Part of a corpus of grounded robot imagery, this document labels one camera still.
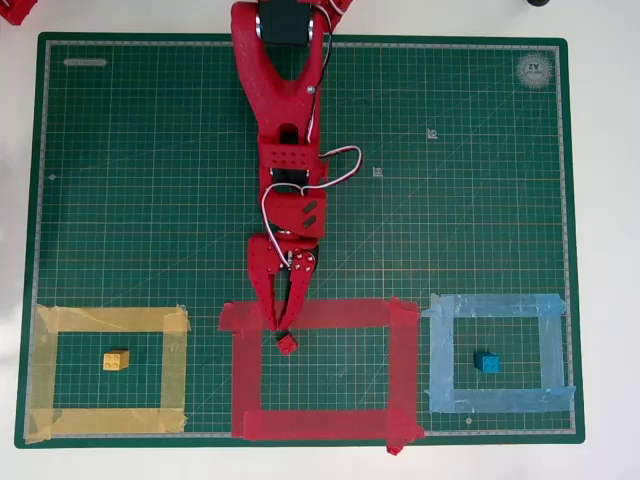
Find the yellow tape square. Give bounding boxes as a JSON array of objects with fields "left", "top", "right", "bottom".
[{"left": 23, "top": 303, "right": 192, "bottom": 445}]

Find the green cutting mat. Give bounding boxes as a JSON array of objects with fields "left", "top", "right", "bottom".
[{"left": 13, "top": 31, "right": 586, "bottom": 450}]

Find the blue cube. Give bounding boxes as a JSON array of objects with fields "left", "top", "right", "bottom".
[{"left": 473, "top": 350, "right": 502, "bottom": 375}]

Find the white looped wrist cable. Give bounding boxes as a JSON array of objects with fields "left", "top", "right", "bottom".
[{"left": 299, "top": 144, "right": 363, "bottom": 195}]

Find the blue tape square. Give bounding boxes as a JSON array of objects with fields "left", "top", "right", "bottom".
[{"left": 421, "top": 292, "right": 577, "bottom": 415}]

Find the white gripper servo cable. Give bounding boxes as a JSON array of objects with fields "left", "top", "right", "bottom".
[{"left": 259, "top": 182, "right": 309, "bottom": 267}]

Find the red tape square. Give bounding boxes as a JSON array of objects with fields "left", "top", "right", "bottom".
[{"left": 218, "top": 295, "right": 426, "bottom": 457}]

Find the yellow cube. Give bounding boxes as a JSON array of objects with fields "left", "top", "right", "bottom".
[{"left": 102, "top": 349, "right": 131, "bottom": 373}]

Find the red leader arm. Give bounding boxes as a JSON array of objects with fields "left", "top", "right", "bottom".
[{"left": 0, "top": 0, "right": 40, "bottom": 26}]

